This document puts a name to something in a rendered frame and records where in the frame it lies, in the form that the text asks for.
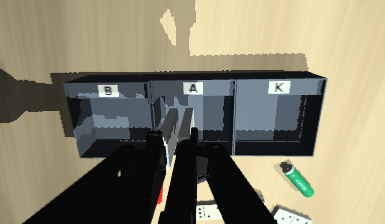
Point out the white domino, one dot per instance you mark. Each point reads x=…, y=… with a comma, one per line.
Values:
x=286, y=216
x=207, y=211

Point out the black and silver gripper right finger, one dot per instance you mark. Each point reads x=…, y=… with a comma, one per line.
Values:
x=236, y=199

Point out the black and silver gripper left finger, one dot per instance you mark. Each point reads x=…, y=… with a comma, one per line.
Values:
x=130, y=198

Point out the green aa battery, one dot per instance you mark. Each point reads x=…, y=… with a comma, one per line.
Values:
x=298, y=180

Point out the dark grey rack of three bins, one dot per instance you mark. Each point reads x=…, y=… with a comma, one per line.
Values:
x=280, y=119

